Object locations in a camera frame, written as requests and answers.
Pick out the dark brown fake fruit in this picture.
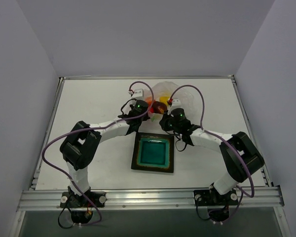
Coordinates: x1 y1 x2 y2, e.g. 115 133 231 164
152 101 168 115

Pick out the translucent white plastic bag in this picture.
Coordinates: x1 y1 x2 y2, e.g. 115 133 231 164
152 81 198 119

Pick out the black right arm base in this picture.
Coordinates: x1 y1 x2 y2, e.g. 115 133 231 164
193 188 239 225

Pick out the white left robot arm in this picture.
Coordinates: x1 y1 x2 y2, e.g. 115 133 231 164
60 99 149 207

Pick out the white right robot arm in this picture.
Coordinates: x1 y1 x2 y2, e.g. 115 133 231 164
159 108 265 204

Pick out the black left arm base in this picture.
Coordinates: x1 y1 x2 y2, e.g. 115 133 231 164
58 190 107 229

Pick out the orange fake fruit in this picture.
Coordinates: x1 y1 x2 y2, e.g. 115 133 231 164
145 97 153 104

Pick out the yellow fake fruit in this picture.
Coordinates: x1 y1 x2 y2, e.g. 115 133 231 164
159 96 170 105

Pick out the teal square ceramic plate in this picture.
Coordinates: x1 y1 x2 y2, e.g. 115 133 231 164
131 132 174 173

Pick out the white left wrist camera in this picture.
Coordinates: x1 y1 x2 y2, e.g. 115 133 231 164
128 89 144 100

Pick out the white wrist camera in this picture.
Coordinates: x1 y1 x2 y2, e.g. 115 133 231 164
128 89 144 100
168 99 182 110

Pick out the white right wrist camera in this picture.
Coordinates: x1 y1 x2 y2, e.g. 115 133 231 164
168 99 182 110

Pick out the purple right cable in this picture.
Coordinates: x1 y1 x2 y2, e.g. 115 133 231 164
169 84 256 219

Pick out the purple cable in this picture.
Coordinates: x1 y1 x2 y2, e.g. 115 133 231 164
42 80 155 227
169 84 256 219

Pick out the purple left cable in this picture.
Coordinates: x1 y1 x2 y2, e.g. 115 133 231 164
42 80 155 227

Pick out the aluminium front rail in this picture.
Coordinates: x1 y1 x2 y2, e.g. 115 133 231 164
17 187 284 211

